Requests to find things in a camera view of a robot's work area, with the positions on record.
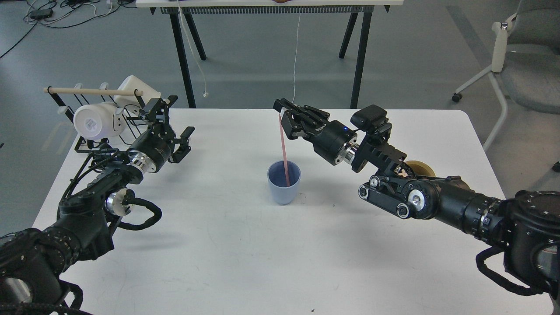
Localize black floor cables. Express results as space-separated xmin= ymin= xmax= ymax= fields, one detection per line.
xmin=0 ymin=0 xmax=137 ymax=60

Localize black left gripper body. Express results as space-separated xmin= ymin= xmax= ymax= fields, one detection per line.
xmin=127 ymin=131 xmax=175 ymax=173

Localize white mug on rack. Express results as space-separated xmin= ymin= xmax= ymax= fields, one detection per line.
xmin=73 ymin=101 xmax=126 ymax=141

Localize background table black legs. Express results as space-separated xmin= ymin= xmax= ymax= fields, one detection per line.
xmin=134 ymin=0 xmax=405 ymax=109

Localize grey office chair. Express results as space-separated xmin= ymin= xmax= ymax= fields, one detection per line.
xmin=452 ymin=0 xmax=560 ymax=150

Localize bamboo wooden cup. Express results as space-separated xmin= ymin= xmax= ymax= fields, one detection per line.
xmin=405 ymin=160 xmax=436 ymax=177

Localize white cup on rack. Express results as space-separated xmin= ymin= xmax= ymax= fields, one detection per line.
xmin=115 ymin=75 xmax=161 ymax=115

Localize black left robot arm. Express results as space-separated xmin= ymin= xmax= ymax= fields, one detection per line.
xmin=0 ymin=95 xmax=194 ymax=315

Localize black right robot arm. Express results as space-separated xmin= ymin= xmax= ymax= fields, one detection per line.
xmin=273 ymin=98 xmax=560 ymax=302

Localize white hanging cable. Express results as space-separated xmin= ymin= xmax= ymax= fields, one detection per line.
xmin=288 ymin=12 xmax=301 ymax=103

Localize white hanging cord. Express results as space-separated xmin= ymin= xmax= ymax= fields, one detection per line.
xmin=176 ymin=0 xmax=208 ymax=98

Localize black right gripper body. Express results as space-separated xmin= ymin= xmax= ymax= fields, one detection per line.
xmin=305 ymin=120 xmax=357 ymax=165

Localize blue plastic cup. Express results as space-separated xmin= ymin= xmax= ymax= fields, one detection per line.
xmin=267 ymin=160 xmax=301 ymax=205

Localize black wire cup rack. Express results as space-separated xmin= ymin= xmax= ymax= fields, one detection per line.
xmin=43 ymin=76 xmax=161 ymax=152

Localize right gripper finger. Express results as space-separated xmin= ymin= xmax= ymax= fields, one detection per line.
xmin=273 ymin=98 xmax=330 ymax=130
xmin=280 ymin=110 xmax=316 ymax=141

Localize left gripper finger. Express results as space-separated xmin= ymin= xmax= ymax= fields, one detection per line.
xmin=168 ymin=127 xmax=195 ymax=164
xmin=139 ymin=95 xmax=178 ymax=140

